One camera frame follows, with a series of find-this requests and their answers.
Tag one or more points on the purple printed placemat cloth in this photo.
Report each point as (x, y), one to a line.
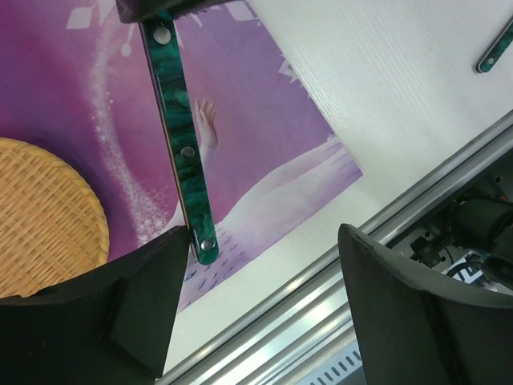
(85, 172)

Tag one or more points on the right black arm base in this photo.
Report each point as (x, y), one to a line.
(468, 236)

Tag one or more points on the aluminium mounting rail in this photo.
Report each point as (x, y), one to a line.
(308, 319)

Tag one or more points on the teal handled fork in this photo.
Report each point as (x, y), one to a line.
(167, 75)

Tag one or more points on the round wooden plate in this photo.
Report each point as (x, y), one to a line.
(53, 227)

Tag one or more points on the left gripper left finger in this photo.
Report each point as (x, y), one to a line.
(112, 325)

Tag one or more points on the slotted grey cable duct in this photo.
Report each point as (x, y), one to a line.
(345, 368)

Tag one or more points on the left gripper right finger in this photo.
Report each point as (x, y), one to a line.
(415, 325)

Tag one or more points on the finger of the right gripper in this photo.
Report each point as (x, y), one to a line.
(130, 11)

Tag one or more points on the teal handled spoon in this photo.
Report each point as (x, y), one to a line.
(496, 49)

